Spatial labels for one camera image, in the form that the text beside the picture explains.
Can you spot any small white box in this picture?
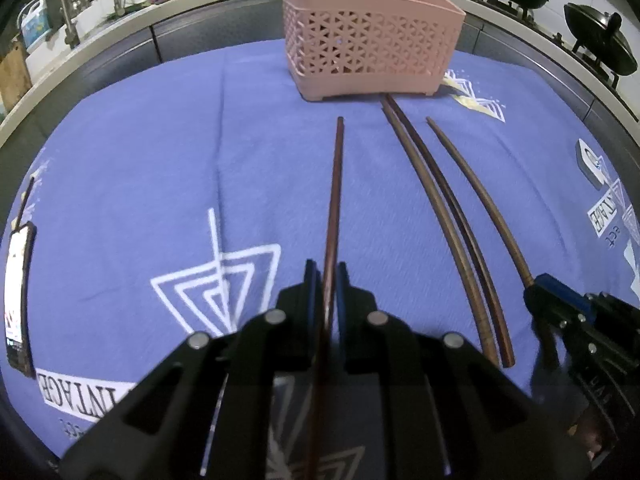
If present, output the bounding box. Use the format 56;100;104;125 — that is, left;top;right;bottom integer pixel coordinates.
576;139;611;190

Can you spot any black pot with lid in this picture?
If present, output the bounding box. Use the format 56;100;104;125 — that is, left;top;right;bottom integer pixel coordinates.
564;3;638;90

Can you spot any blue detergent jug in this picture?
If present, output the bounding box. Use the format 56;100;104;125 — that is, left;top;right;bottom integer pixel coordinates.
20;0;51;54

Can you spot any reddish brown chopstick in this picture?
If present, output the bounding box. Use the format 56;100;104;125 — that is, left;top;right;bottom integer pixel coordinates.
322;116;345;335

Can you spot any brown wooden chopstick thin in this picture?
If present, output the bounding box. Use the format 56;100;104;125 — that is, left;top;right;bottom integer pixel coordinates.
426;117;534;287

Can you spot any dark brown wooden chopstick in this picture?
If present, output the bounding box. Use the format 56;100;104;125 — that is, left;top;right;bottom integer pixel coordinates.
384;93;515;367

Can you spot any pink perforated utensil basket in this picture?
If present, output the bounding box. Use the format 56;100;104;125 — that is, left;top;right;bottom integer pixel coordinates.
282;0;465;101

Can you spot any steel kitchen faucet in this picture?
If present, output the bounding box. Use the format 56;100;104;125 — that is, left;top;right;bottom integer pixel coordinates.
16;0;79;49

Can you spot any wooden cutting board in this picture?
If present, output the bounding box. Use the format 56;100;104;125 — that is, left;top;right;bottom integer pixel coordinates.
0;39;32;113

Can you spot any blue printed tablecloth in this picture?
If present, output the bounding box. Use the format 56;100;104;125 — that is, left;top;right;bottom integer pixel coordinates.
1;41;639;454

